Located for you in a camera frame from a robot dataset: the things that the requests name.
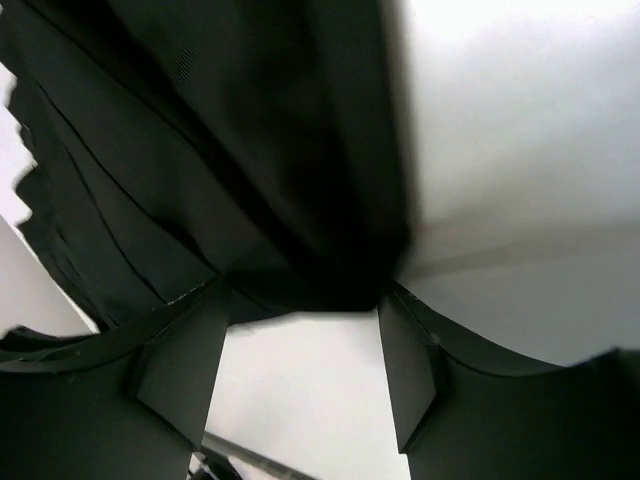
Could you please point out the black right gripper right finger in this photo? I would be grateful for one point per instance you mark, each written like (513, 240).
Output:
(465, 407)

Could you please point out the black pleated skirt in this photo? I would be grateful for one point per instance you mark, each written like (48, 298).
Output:
(178, 143)

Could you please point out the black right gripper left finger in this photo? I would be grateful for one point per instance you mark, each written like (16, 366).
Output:
(128, 403)

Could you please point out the aluminium table rail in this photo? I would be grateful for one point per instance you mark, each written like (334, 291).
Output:
(275, 469)

